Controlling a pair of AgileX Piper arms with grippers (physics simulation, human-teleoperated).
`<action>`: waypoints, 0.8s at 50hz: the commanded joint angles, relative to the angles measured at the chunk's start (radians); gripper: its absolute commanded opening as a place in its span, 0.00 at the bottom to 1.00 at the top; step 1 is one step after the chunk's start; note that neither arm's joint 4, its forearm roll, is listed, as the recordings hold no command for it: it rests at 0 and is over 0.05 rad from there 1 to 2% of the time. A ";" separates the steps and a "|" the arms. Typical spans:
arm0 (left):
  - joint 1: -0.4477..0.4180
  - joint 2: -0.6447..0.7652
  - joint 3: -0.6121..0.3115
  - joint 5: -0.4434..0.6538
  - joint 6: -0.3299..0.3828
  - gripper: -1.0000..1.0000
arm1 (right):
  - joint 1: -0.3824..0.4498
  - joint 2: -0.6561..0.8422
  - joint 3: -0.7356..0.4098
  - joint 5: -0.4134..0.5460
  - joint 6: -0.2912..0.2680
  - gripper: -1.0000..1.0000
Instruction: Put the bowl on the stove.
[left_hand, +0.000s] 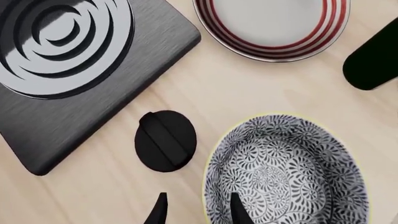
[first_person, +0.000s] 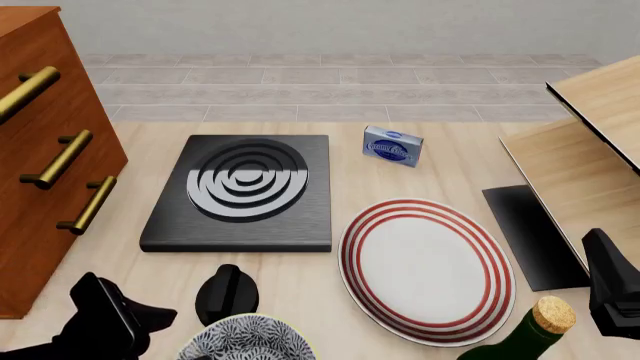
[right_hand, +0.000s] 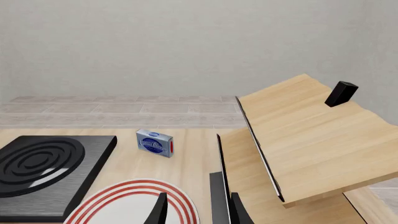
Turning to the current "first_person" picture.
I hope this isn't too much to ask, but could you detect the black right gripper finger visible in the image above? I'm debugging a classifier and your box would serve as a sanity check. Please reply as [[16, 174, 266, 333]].
[[580, 227, 629, 301]]

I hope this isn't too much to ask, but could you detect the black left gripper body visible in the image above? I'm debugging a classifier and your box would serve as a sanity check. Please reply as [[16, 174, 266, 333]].
[[49, 312, 154, 360]]

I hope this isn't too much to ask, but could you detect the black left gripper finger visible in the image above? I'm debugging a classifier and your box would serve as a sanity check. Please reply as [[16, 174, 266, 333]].
[[125, 297, 179, 339]]

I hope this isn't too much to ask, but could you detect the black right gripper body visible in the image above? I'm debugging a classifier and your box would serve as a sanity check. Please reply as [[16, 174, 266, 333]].
[[588, 258, 640, 341]]

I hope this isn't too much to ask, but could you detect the round black stove knob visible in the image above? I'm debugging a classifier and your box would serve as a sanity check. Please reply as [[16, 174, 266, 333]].
[[194, 263, 261, 328]]

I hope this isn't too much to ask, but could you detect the patterned black-white bowl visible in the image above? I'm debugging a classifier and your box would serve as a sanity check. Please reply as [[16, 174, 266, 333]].
[[174, 313, 319, 360]]

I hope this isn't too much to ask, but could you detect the flat black stove plate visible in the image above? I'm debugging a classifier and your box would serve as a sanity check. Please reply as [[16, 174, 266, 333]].
[[138, 133, 334, 254]]

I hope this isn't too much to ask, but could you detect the left gripper's flat plate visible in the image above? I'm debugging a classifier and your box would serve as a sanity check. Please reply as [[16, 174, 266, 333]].
[[68, 270, 144, 354]]

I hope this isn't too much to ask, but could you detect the pale wooden rack, black base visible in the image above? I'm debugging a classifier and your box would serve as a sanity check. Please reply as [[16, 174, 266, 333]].
[[481, 54, 640, 293]]

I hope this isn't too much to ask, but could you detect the brown wooden cabinet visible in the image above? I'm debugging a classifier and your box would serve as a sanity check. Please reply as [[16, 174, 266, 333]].
[[0, 6, 130, 321]]

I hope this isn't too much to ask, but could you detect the green bottle with cork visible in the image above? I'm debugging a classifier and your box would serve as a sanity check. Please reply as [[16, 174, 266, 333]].
[[454, 295, 578, 360]]

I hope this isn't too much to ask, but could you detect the wooden drawer, lowest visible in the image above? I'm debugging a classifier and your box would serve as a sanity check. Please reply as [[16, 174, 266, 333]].
[[0, 106, 130, 321]]

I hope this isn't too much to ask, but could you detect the white plate with red rings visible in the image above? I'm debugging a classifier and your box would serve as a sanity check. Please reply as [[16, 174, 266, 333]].
[[337, 197, 518, 346]]

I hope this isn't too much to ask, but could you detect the wooden drawer, middle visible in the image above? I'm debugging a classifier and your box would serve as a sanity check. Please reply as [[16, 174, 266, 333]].
[[0, 55, 110, 264]]

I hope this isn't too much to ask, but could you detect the blue cream cheese box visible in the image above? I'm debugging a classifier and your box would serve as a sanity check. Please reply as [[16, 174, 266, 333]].
[[362, 124, 426, 169]]

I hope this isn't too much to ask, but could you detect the wooden drawer, highest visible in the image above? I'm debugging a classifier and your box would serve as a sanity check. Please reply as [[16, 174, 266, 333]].
[[0, 6, 87, 181]]

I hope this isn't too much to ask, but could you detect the long brass drawer handle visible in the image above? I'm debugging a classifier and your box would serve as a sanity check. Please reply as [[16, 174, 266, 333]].
[[0, 66, 62, 126]]

